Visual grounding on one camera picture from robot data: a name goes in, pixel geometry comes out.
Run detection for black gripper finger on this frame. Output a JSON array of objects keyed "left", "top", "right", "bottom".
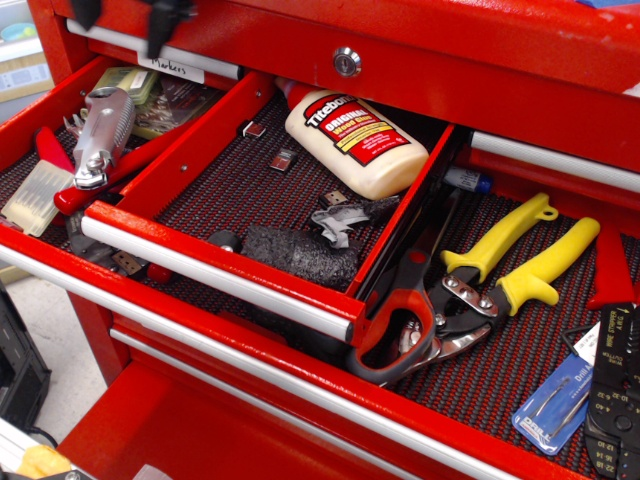
[
  {"left": 71, "top": 0, "right": 102, "bottom": 31},
  {"left": 147, "top": 0, "right": 195, "bottom": 59}
]

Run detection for silver metal box cutter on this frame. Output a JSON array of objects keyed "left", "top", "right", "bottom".
[{"left": 73, "top": 87, "right": 135, "bottom": 184}]

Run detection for small red open drawer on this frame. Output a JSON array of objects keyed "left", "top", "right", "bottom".
[{"left": 81, "top": 72, "right": 453, "bottom": 344}]

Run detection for wide red open drawer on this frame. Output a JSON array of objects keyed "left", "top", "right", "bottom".
[{"left": 0, "top": 54, "right": 640, "bottom": 480}]

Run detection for white Markers label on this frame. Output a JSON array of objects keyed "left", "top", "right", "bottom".
[{"left": 137, "top": 52, "right": 205, "bottom": 84}]

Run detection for green plastic case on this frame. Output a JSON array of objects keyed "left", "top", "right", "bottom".
[{"left": 94, "top": 67, "right": 159, "bottom": 106}]

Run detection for dark packaged card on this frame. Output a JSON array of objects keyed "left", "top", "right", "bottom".
[{"left": 132, "top": 75, "right": 226, "bottom": 140}]

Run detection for small metal connector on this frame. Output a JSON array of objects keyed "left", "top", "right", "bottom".
[{"left": 269, "top": 148, "right": 298, "bottom": 173}]

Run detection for silver chest lock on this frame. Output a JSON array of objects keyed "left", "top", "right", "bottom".
[{"left": 333, "top": 46, "right": 362, "bottom": 78}]

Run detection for clear plastic bit case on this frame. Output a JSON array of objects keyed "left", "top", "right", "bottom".
[{"left": 1, "top": 160, "right": 74, "bottom": 237}]

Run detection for black rubber foot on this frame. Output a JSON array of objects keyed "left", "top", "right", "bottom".
[{"left": 207, "top": 230, "right": 242, "bottom": 253}]

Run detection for Titebond wood glue bottle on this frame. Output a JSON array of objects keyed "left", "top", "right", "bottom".
[{"left": 275, "top": 77, "right": 429, "bottom": 200}]

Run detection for small usb dongle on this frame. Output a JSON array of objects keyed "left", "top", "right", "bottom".
[{"left": 318, "top": 190, "right": 348, "bottom": 210}]

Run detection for brown electrical plug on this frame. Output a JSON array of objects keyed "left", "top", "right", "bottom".
[{"left": 111, "top": 250, "right": 149, "bottom": 277}]

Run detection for crumpled grey tape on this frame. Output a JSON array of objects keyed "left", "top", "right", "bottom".
[{"left": 310, "top": 195, "right": 400, "bottom": 249}]

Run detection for black foam block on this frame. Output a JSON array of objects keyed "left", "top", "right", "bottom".
[{"left": 242, "top": 225, "right": 362, "bottom": 291}]

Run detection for red metal tool chest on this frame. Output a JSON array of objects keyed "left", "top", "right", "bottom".
[{"left": 0, "top": 0, "right": 640, "bottom": 480}]

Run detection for blue capped marker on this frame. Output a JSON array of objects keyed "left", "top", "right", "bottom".
[{"left": 444, "top": 167, "right": 493, "bottom": 194}]

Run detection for black crate on floor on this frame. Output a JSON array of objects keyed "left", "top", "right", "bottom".
[{"left": 1, "top": 284, "right": 51, "bottom": 431}]

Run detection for black hex key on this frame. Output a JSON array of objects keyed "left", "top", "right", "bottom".
[{"left": 561, "top": 325, "right": 592, "bottom": 356}]

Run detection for red plastic piece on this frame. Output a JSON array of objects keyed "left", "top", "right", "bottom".
[{"left": 587, "top": 223, "right": 637, "bottom": 310}]

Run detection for blue drill bit package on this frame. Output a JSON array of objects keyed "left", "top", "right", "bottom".
[{"left": 512, "top": 323, "right": 600, "bottom": 456}]

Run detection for small red handled cutters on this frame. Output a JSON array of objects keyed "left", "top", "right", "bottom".
[{"left": 63, "top": 114, "right": 86, "bottom": 140}]

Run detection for red black handled scissors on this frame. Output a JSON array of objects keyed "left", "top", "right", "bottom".
[{"left": 346, "top": 248, "right": 435, "bottom": 385}]

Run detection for yellow handled tin snips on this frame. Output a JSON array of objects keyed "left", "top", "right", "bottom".
[{"left": 417, "top": 193, "right": 600, "bottom": 366}]

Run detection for black wire stripper tool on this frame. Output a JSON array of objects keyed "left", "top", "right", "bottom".
[{"left": 584, "top": 303, "right": 639, "bottom": 479}]

